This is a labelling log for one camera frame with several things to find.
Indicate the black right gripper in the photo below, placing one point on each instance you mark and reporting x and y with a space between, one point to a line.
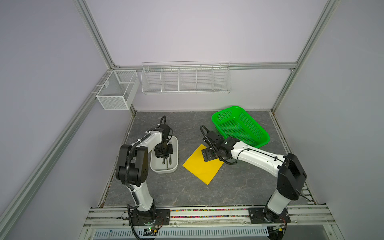
206 153

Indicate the aluminium enclosure frame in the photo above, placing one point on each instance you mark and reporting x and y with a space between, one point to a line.
25 195

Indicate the long white wire rack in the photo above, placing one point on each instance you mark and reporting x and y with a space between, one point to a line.
186 77

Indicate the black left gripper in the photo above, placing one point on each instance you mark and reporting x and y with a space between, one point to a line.
166 155

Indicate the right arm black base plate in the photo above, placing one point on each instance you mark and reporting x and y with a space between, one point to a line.
262 215

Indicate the green plastic perforated basket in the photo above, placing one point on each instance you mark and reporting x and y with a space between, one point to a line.
237 123

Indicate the white plastic cutlery tray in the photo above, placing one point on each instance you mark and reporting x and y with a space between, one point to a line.
157 163

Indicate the small white mesh basket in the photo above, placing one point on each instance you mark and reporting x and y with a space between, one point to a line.
119 90

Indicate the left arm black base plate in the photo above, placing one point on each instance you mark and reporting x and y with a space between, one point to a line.
151 217

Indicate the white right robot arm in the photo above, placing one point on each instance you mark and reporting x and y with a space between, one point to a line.
288 170

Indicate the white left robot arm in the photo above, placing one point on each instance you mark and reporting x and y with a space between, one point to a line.
133 164

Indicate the white slotted cable duct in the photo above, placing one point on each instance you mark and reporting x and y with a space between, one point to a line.
180 233

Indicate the yellow paper napkin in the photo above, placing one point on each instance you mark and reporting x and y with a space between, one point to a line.
204 171

